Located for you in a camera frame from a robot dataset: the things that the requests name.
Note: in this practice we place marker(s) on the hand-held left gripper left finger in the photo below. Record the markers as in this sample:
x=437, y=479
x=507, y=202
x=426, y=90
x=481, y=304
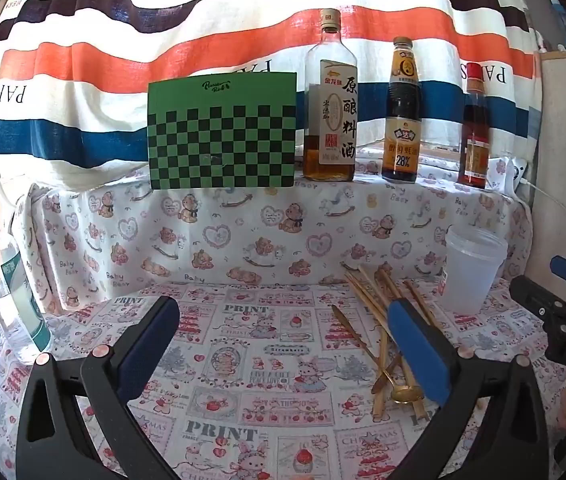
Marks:
x=150, y=345

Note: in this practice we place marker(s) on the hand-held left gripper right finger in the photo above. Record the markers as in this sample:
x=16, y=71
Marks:
x=420, y=355

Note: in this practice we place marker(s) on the gold metal spoon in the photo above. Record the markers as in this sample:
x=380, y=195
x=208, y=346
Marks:
x=405, y=395

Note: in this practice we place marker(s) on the clear plastic cup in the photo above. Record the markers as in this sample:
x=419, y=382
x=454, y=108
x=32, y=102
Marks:
x=468, y=280

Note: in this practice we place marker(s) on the pile of bamboo chopsticks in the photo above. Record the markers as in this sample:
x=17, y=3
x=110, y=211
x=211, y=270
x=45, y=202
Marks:
x=369, y=296

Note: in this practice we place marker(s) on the small white device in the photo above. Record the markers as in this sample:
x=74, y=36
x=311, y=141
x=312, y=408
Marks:
x=520, y=170

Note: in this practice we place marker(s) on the pink patchwork print tablecloth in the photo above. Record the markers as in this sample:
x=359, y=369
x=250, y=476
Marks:
x=263, y=360

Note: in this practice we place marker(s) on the clear spray bottle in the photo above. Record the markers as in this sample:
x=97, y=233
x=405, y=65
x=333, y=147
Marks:
x=13, y=300

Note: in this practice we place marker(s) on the red-capped sauce bottle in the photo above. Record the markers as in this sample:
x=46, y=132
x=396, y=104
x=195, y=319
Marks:
x=474, y=150

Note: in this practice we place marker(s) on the dark oyster sauce bottle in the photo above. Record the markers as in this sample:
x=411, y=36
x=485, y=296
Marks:
x=402, y=135

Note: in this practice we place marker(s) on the green checkered box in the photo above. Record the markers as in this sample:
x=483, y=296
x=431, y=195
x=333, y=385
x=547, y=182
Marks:
x=223, y=135

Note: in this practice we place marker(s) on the clear cooking wine bottle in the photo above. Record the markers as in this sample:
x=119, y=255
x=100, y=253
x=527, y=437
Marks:
x=330, y=110

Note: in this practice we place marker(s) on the striped hanging cloth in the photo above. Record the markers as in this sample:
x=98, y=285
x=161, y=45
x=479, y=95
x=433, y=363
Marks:
x=113, y=70

